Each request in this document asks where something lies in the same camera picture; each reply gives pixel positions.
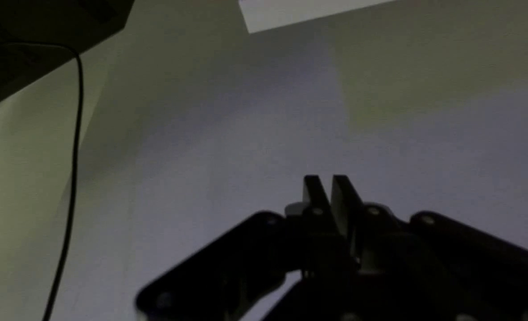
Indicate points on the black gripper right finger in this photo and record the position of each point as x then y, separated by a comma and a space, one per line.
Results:
458, 272

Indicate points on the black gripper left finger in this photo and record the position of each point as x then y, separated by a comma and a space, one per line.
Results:
227, 277

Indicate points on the black overhead object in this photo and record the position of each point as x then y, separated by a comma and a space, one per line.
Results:
38, 36

